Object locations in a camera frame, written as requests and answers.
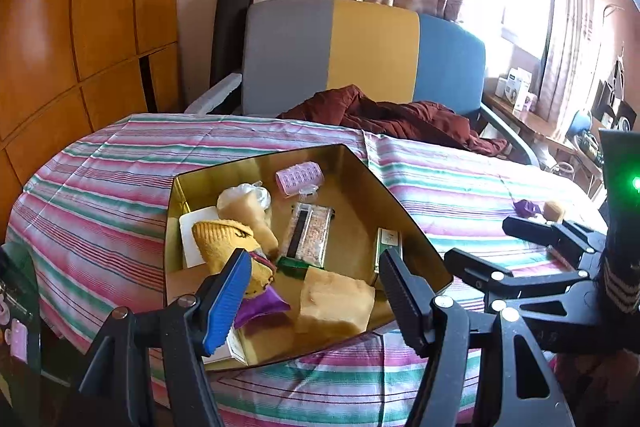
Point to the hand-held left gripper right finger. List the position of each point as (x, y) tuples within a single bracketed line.
[(400, 292)]

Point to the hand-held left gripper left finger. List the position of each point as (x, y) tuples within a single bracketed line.
[(227, 302)]

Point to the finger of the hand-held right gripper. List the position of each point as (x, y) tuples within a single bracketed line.
[(500, 284), (555, 234)]

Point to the white foam roll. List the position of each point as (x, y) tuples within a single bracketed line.
[(192, 232)]

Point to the gold metal box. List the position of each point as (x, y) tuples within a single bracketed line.
[(360, 207)]

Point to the pink hair roller pack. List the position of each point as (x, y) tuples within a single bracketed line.
[(300, 177)]

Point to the small tan ball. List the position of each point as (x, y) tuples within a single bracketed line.
[(555, 211)]

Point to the purple cloth pouch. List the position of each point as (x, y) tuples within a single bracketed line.
[(260, 307)]

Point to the small purple cloth piece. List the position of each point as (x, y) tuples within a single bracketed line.
[(527, 207)]

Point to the green white small box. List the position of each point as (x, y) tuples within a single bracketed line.
[(387, 247)]

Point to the yellow knitted cloth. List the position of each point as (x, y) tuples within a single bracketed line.
[(220, 239)]

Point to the beige square sponge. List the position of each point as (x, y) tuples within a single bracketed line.
[(335, 302)]

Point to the dark green packet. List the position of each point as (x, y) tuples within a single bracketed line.
[(292, 268)]

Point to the clear box with black strip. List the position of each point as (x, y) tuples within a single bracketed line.
[(312, 232)]

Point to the wooden desk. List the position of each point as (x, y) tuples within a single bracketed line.
[(540, 127)]

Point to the white crumpled plastic wad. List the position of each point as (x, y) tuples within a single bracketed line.
[(245, 194)]

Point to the pink green striped bedsheet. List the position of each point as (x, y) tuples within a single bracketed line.
[(450, 187)]

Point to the blue round object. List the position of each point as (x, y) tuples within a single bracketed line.
[(581, 122)]

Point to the white carton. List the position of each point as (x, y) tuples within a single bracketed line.
[(515, 87)]

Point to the dark red cloth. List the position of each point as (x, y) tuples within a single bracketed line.
[(400, 117)]

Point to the pink striped curtain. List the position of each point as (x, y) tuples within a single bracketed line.
[(570, 32)]

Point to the dark glass side table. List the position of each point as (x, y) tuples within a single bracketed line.
[(20, 287)]

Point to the grey yellow blue sofa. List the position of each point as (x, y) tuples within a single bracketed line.
[(290, 52)]

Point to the black rolled mat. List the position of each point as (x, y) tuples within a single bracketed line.
[(227, 32)]

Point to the wooden wardrobe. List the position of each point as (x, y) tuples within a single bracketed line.
[(75, 32)]

